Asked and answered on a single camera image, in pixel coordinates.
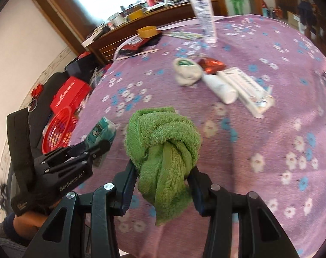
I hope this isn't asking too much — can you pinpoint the green knotted towel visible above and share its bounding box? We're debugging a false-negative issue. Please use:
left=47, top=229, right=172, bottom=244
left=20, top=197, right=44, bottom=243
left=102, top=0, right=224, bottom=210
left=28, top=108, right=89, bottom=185
left=125, top=107, right=201, bottom=225

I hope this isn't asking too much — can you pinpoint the brown wooden counter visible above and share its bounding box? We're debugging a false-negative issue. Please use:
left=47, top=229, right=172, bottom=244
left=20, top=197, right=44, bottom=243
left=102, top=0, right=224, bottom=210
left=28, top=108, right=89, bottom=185
left=82, top=0, right=217, bottom=65

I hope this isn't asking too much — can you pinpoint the wooden chopstick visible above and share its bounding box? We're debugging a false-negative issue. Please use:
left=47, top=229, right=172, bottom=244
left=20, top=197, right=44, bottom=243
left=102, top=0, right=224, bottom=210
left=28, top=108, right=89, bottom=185
left=114, top=49, right=160, bottom=61

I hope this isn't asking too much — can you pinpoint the teal tissue pack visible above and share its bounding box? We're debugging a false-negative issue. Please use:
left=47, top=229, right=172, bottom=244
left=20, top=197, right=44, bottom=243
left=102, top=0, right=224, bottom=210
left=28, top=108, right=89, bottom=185
left=84, top=117, right=116, bottom=150

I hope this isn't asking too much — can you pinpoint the red plastic basket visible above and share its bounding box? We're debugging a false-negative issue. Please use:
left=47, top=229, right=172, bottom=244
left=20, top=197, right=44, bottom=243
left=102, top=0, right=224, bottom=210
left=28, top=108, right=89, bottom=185
left=42, top=106, right=77, bottom=154

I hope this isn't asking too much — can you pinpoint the red black pouch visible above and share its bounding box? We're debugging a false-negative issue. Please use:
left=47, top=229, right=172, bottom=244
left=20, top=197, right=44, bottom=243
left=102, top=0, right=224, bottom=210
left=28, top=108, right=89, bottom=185
left=119, top=33, right=162, bottom=56

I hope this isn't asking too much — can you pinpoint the yellow bowl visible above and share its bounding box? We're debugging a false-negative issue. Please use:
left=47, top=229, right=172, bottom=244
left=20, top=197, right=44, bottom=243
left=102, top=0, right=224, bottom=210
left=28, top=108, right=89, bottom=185
left=137, top=26, right=160, bottom=39

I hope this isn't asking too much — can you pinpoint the red foil snack wrapper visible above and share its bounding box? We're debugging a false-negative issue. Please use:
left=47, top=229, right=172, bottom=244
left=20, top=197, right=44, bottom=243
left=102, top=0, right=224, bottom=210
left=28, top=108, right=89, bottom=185
left=198, top=57, right=227, bottom=75

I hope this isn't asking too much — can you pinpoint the green patterned flat packet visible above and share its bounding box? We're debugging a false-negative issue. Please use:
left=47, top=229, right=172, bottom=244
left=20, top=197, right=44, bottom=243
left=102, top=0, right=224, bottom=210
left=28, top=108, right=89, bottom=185
left=163, top=31, right=203, bottom=40

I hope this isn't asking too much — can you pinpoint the person left hand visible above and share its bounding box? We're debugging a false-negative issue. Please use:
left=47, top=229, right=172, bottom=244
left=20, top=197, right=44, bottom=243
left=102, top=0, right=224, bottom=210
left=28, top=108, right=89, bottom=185
left=13, top=211, right=48, bottom=240

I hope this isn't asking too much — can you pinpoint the white lotion tube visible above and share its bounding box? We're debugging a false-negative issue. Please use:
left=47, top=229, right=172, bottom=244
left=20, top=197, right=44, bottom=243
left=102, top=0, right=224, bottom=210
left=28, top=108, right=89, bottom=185
left=189, top=0, right=217, bottom=44

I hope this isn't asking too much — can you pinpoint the red gift bag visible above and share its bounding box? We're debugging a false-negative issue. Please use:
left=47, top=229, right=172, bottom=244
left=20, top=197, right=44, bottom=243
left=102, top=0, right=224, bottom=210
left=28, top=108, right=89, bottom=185
left=50, top=76, right=91, bottom=114

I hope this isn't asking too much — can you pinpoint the white medicine box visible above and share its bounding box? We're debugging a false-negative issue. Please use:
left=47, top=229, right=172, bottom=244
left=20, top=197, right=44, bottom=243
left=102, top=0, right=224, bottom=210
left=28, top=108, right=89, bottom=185
left=217, top=67, right=275, bottom=119

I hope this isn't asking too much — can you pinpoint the black leather sofa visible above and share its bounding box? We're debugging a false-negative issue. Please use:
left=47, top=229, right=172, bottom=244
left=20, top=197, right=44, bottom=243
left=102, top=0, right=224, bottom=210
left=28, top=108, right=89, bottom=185
left=0, top=72, right=69, bottom=183

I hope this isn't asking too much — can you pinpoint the purple floral tablecloth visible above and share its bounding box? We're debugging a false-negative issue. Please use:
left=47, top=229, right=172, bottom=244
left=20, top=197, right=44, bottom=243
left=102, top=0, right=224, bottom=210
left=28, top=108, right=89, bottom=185
left=71, top=15, right=326, bottom=257

